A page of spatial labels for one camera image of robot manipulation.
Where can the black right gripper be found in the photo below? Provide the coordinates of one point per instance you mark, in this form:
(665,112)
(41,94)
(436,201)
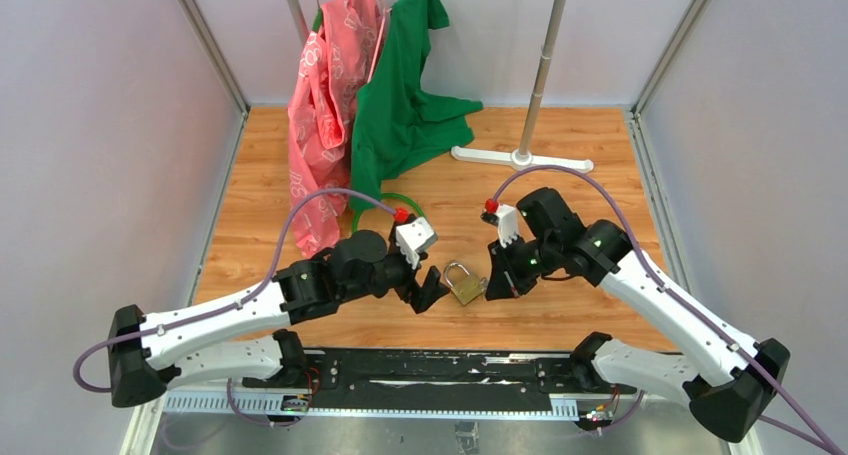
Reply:
(505,282)

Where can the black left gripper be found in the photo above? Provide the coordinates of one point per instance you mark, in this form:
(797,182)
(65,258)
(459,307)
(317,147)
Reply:
(422,298)

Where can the brass padlock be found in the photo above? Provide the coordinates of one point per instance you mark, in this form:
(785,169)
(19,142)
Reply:
(464,284)

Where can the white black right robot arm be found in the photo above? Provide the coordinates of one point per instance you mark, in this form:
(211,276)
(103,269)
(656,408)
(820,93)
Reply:
(721,374)

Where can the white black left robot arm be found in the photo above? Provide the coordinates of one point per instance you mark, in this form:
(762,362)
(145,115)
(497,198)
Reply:
(247,334)

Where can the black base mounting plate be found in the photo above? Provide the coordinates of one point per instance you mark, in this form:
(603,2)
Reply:
(444,380)

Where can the green t-shirt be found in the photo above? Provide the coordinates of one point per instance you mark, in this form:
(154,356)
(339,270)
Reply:
(398,125)

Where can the pink patterned garment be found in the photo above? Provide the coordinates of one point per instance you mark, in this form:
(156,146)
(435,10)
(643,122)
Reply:
(333,66)

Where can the white clothes rack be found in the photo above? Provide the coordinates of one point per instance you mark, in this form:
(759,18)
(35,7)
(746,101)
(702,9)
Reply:
(520,158)

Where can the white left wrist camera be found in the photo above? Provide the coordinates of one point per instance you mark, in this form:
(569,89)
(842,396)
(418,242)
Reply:
(413,239)

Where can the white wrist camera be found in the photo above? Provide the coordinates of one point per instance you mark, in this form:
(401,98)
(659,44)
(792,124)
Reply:
(504,218)
(413,239)

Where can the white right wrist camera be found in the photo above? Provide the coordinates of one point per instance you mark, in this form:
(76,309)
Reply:
(504,218)

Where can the aluminium frame rail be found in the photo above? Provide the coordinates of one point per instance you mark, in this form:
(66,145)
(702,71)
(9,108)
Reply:
(220,418)

